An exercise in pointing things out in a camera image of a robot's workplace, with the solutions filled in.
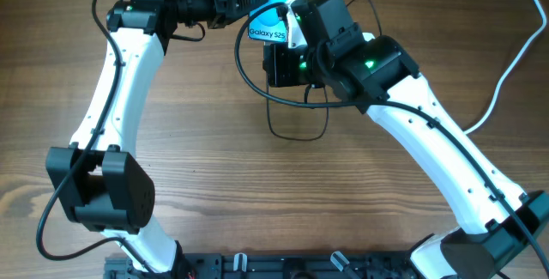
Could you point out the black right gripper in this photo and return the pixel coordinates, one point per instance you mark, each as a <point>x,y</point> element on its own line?
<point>277,64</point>

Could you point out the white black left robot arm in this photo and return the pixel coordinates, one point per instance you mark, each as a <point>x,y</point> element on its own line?
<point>96,178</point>

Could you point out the teal Galaxy smartphone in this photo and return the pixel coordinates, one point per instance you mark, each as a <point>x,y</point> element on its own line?
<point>268,26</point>

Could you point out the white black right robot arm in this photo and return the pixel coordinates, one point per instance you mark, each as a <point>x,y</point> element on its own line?
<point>496,219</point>

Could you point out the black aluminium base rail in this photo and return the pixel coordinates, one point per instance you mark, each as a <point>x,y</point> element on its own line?
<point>383,265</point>

